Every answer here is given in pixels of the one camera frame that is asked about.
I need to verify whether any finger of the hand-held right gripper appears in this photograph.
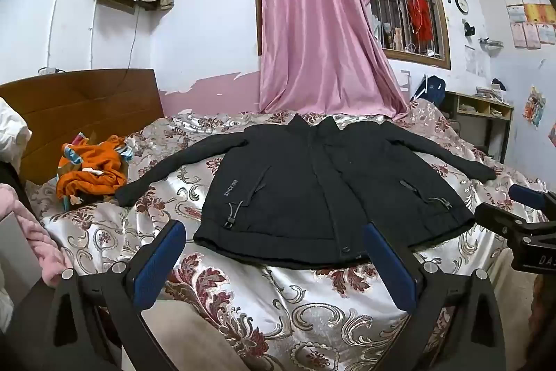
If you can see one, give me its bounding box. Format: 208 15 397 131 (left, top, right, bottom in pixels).
474 203 556 242
508 183 556 212

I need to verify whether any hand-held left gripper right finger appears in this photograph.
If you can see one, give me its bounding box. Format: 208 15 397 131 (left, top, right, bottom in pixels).
362 222 509 371

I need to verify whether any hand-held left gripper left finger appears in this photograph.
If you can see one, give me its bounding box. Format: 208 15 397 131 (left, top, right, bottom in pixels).
43 219 187 371

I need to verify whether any black padded jacket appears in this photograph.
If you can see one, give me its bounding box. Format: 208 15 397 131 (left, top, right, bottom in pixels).
115 114 497 269

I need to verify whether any person's right forearm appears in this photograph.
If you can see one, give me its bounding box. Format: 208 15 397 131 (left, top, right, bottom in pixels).
527 275 556 371

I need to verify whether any wooden desk shelf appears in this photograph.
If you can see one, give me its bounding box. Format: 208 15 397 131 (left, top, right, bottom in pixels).
443 90 515 163

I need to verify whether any stack of papers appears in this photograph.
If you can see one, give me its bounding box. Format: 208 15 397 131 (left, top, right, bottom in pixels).
475 86 505 102

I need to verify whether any orange crumpled clothing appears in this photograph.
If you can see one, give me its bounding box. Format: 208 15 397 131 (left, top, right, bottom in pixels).
56 132 133 212

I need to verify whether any floral satin bedspread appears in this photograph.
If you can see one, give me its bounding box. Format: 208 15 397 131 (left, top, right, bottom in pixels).
26 99 550 371

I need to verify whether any pink fluffy cloth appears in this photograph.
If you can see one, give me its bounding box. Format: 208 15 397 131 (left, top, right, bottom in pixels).
0 183 74 287

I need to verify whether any blue backpack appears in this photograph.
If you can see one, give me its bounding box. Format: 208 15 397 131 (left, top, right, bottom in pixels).
412 75 447 104

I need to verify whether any wooden headboard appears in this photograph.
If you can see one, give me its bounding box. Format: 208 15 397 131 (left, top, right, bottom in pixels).
0 69 165 186

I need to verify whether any white pillow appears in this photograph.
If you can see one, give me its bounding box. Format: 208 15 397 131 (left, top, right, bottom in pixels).
0 97 33 172

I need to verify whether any red hanging item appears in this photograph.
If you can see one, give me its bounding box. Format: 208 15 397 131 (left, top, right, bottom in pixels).
406 0 434 43

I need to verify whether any pink curtain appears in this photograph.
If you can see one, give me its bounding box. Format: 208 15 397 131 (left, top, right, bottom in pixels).
253 0 428 122

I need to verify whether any group of wall certificates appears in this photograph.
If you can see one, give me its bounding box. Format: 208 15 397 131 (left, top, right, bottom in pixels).
503 0 556 49

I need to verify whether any black hanging cable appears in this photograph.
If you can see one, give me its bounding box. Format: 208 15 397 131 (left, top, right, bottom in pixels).
123 3 140 70

